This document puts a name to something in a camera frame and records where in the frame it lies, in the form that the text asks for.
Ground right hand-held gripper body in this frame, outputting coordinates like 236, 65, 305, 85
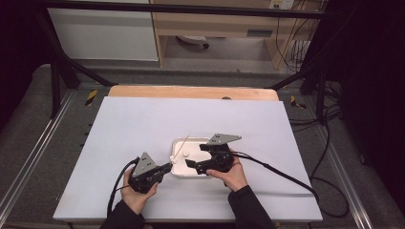
199, 133, 243, 175

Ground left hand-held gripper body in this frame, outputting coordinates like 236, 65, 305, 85
128, 151, 164, 195

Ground white square tray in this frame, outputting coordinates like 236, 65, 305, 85
170, 136, 216, 178

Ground thin wooden skewer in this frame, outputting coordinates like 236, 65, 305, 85
170, 134, 191, 162

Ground person's right hand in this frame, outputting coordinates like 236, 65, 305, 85
205, 148, 249, 193

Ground person's left hand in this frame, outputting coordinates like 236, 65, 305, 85
120, 167, 160, 217

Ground white board sheet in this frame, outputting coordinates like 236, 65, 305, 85
52, 95, 324, 222

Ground wooden table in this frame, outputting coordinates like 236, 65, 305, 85
108, 84, 280, 102

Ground yellow black tape marker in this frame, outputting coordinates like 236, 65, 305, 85
84, 89, 98, 108
289, 94, 308, 110

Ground white chair base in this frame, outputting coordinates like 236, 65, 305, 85
176, 34, 211, 50

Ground light wooden desk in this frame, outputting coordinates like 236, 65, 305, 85
149, 0, 323, 71

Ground white cabinet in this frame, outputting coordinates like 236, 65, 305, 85
47, 7, 160, 62

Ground black curtain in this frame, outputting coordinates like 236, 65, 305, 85
0, 0, 50, 128
324, 0, 405, 208

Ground left hand-held gripper black cable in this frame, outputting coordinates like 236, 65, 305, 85
106, 156, 141, 219

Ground hand-held gripper black cable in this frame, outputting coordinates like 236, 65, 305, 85
106, 156, 141, 219
233, 151, 351, 219

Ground right hand-held gripper black cable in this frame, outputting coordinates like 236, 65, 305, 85
233, 151, 351, 219

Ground aluminium floor rail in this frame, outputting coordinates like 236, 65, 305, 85
313, 122, 374, 229
0, 90, 75, 212

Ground black floor cables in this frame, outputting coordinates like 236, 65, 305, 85
288, 79, 344, 134

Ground hanging black cables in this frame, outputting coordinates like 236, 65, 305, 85
274, 0, 323, 73

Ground black metal frame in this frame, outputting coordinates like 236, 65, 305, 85
32, 0, 338, 120

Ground white wall socket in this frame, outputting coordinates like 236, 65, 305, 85
268, 0, 295, 10

